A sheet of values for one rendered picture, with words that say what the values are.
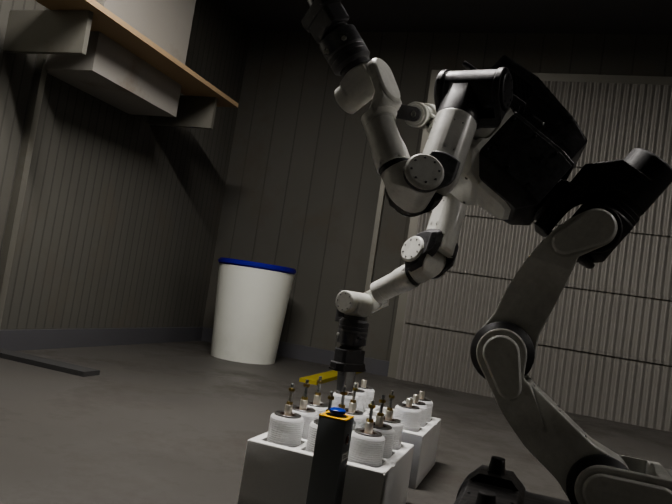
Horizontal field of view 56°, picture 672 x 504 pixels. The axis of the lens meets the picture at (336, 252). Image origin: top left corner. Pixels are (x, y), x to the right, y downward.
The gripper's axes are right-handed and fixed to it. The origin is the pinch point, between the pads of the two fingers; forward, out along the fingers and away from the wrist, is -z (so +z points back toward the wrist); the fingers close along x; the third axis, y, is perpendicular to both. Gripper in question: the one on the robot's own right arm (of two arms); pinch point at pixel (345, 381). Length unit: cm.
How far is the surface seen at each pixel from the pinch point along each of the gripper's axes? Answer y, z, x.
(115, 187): 286, 74, 41
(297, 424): 0.0, -12.1, -16.2
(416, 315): 187, 16, 256
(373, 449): -20.3, -13.8, -6.5
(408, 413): 7.5, -12.3, 40.0
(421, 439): 0.6, -19.3, 40.3
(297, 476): -6.2, -24.1, -18.9
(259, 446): 4.4, -18.9, -24.7
